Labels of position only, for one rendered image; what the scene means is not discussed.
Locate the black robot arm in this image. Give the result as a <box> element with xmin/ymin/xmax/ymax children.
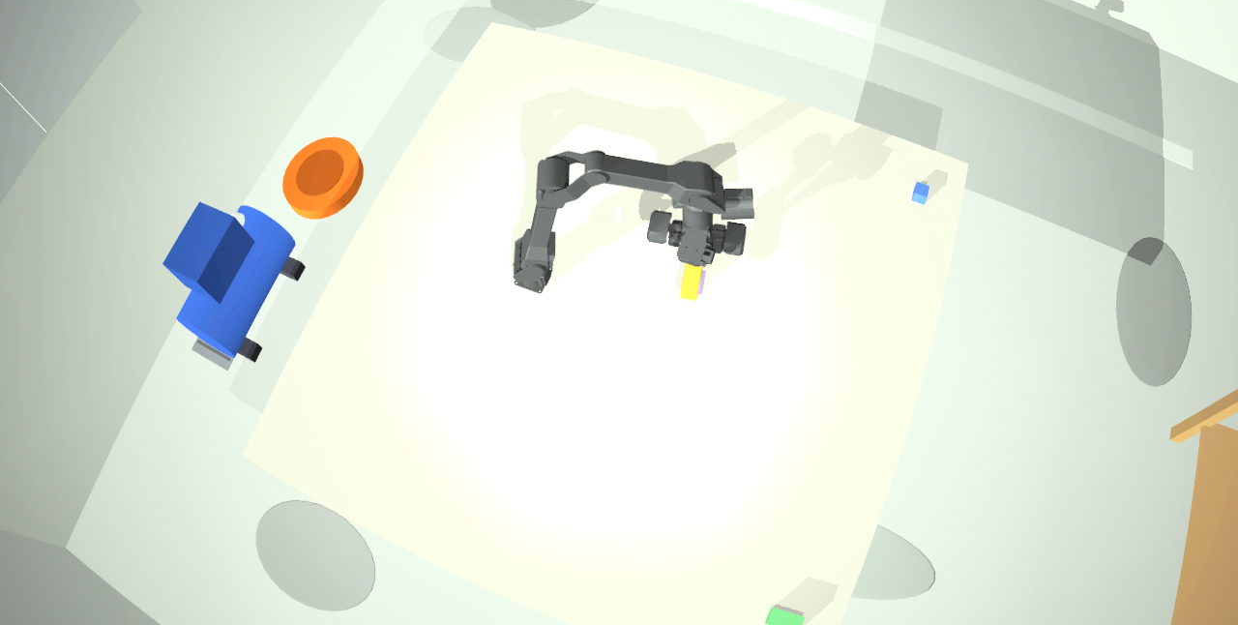
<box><xmin>513</xmin><ymin>150</ymin><xmax>754</xmax><ymax>295</ymax></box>

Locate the yellow bar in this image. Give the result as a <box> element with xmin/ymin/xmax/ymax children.
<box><xmin>680</xmin><ymin>264</ymin><xmax>702</xmax><ymax>301</ymax></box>

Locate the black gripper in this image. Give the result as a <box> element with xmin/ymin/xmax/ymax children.
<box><xmin>647</xmin><ymin>210</ymin><xmax>747</xmax><ymax>256</ymax></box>

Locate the green rectangular block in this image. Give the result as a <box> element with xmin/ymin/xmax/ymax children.
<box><xmin>764</xmin><ymin>608</ymin><xmax>805</xmax><ymax>625</ymax></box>

